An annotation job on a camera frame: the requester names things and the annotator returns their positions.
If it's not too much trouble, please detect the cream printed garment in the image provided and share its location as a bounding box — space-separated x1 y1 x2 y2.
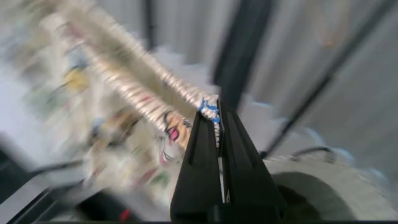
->
9 0 223 215

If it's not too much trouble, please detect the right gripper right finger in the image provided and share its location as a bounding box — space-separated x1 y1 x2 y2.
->
217 98 288 223

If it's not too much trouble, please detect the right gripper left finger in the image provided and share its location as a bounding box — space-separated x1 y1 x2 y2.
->
170 111 225 223

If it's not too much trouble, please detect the white laundry basket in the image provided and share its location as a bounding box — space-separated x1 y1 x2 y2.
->
264 146 398 222

